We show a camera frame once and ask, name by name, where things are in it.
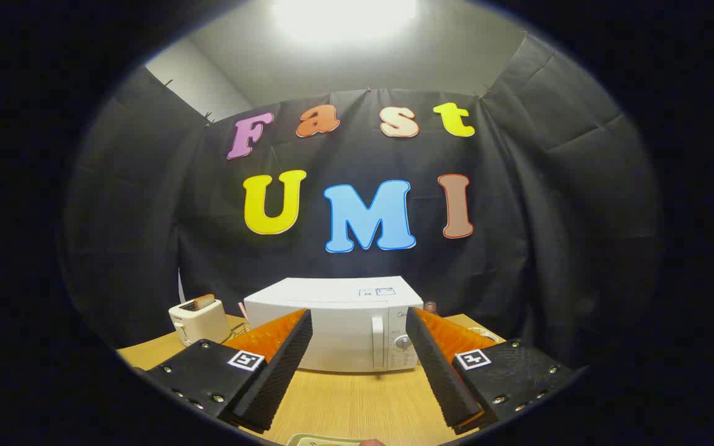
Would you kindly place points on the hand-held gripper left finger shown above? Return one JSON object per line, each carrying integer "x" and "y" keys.
{"x": 273, "y": 378}

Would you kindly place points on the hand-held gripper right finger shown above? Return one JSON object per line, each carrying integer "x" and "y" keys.
{"x": 440, "y": 378}

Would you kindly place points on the white microwave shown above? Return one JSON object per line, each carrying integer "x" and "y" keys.
{"x": 344, "y": 325}

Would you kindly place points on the white divided dish of beans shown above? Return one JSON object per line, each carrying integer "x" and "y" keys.
{"x": 484, "y": 333}

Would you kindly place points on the clear bottle with red label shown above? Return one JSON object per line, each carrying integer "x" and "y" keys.
{"x": 430, "y": 306}

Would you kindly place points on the pink striped straw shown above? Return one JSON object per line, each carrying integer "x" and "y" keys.
{"x": 243, "y": 311}

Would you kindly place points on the white square plate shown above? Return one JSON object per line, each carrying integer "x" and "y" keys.
{"x": 320, "y": 441}

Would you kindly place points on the white toaster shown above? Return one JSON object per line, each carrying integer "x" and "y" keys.
{"x": 199, "y": 322}

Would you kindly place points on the brown toast slice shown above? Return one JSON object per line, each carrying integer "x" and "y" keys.
{"x": 203, "y": 301}

